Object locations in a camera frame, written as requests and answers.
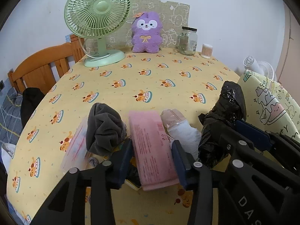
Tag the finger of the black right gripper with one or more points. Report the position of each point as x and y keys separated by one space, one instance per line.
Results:
x=281 y=147
x=257 y=189

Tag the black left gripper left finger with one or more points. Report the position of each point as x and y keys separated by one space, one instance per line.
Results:
x=67 y=202

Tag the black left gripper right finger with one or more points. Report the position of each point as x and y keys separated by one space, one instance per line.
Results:
x=196 y=177

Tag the black plastic bag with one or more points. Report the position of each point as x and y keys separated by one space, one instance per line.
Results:
x=218 y=124

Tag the grey velvet drawstring pouch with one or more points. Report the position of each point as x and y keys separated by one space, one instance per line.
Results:
x=105 y=130

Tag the pink tissue pack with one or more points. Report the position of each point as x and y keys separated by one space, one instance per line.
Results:
x=152 y=150

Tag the white cloth bundle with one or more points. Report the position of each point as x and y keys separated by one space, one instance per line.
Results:
x=180 y=129

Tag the clear plastic mask pack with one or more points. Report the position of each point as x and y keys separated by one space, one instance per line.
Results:
x=77 y=155

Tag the yellow cartoon fabric storage box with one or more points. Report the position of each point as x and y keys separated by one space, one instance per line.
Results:
x=269 y=105

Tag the white clothes pile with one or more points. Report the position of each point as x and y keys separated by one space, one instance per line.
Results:
x=7 y=154

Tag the blue plaid bedding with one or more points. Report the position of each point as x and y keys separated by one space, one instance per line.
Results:
x=11 y=126

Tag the white floor fan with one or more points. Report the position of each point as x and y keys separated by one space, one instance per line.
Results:
x=261 y=67

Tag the black cloth on chair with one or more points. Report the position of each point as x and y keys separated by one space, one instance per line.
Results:
x=31 y=98

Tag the cotton swab container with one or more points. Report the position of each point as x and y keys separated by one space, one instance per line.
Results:
x=207 y=51

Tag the yellow cartoon tablecloth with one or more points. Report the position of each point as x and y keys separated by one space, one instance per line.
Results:
x=140 y=82

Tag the glass jar with lid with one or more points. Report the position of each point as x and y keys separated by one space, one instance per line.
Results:
x=187 y=41

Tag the purple plush bunny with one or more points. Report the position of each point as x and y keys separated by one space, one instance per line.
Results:
x=146 y=32

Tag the beige cartoon placemat board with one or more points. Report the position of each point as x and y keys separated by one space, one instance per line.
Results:
x=173 y=16

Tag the green desk fan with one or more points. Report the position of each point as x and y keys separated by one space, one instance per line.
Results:
x=96 y=19

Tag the wall power socket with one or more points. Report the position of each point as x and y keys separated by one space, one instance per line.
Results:
x=1 y=85

